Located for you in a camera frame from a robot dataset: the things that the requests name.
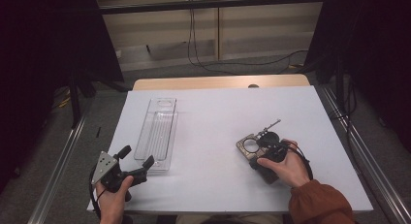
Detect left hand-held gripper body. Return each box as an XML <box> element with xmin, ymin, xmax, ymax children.
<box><xmin>91</xmin><ymin>150</ymin><xmax>148</xmax><ymax>194</ymax></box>

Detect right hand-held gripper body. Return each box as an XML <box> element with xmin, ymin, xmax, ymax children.
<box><xmin>256</xmin><ymin>119</ymin><xmax>289</xmax><ymax>164</ymax></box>

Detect clear plastic packaging tray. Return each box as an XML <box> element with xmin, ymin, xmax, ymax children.
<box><xmin>133</xmin><ymin>97</ymin><xmax>179</xmax><ymax>174</ymax></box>

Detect person's right hand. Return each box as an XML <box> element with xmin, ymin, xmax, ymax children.
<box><xmin>257</xmin><ymin>140</ymin><xmax>312</xmax><ymax>189</ymax></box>

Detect person's left hand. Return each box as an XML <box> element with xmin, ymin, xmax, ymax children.
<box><xmin>95</xmin><ymin>175</ymin><xmax>135</xmax><ymax>224</ymax></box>

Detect white table cover sheet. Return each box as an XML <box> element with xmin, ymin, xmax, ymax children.
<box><xmin>86</xmin><ymin>85</ymin><xmax>374</xmax><ymax>214</ymax></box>

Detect black stand leg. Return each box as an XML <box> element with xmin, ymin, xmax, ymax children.
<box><xmin>67</xmin><ymin>72</ymin><xmax>98</xmax><ymax>129</ymax></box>

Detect wooden table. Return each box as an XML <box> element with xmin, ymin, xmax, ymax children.
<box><xmin>133</xmin><ymin>74</ymin><xmax>311</xmax><ymax>92</ymax></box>

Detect black curtain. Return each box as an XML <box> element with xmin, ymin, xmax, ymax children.
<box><xmin>303</xmin><ymin>0</ymin><xmax>411</xmax><ymax>154</ymax></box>
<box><xmin>0</xmin><ymin>0</ymin><xmax>125</xmax><ymax>194</ymax></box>

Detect black horizontal bar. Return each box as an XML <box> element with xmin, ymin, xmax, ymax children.
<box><xmin>98</xmin><ymin>0</ymin><xmax>326</xmax><ymax>15</ymax></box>

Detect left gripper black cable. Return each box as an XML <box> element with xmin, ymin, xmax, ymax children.
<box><xmin>88</xmin><ymin>167</ymin><xmax>102</xmax><ymax>220</ymax></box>

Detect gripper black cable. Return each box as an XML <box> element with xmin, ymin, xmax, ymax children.
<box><xmin>88</xmin><ymin>167</ymin><xmax>102</xmax><ymax>220</ymax></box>
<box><xmin>283</xmin><ymin>141</ymin><xmax>315</xmax><ymax>181</ymax></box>

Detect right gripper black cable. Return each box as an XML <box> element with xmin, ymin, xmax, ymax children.
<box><xmin>283</xmin><ymin>141</ymin><xmax>315</xmax><ymax>181</ymax></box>

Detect metal floor rail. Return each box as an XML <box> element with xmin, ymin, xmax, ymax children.
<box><xmin>318</xmin><ymin>84</ymin><xmax>411</xmax><ymax>224</ymax></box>
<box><xmin>27</xmin><ymin>115</ymin><xmax>88</xmax><ymax>224</ymax></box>

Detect black cables beside rail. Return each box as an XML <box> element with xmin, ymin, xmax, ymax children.
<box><xmin>329</xmin><ymin>82</ymin><xmax>357</xmax><ymax>144</ymax></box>

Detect black hanging floor cables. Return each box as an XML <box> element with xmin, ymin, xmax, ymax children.
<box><xmin>187</xmin><ymin>9</ymin><xmax>308</xmax><ymax>77</ymax></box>

